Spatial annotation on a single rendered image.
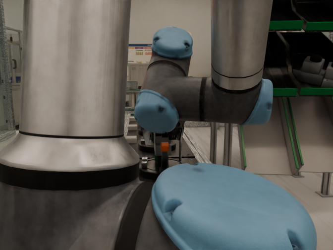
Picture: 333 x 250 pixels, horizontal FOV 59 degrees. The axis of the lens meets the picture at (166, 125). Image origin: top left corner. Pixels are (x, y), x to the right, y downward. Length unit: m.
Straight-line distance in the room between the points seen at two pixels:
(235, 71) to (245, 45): 0.04
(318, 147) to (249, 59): 0.55
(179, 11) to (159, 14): 0.73
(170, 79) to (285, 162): 0.46
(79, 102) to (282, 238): 0.16
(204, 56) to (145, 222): 11.27
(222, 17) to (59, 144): 0.25
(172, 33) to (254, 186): 0.37
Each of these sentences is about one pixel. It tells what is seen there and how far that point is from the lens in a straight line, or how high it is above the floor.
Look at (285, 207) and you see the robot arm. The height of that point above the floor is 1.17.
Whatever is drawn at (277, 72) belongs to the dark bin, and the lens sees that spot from 0.92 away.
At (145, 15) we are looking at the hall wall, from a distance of 11.47.
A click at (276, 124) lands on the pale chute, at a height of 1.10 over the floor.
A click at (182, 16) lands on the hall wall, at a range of 11.49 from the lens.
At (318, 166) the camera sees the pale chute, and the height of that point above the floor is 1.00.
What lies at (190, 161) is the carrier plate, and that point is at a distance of 0.94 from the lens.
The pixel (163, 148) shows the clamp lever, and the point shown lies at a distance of 0.74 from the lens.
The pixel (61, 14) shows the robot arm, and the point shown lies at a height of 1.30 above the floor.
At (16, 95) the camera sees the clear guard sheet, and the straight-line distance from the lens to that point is 1.02.
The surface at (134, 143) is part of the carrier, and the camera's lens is 1.16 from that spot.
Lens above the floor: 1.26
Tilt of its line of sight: 11 degrees down
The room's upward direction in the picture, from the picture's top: straight up
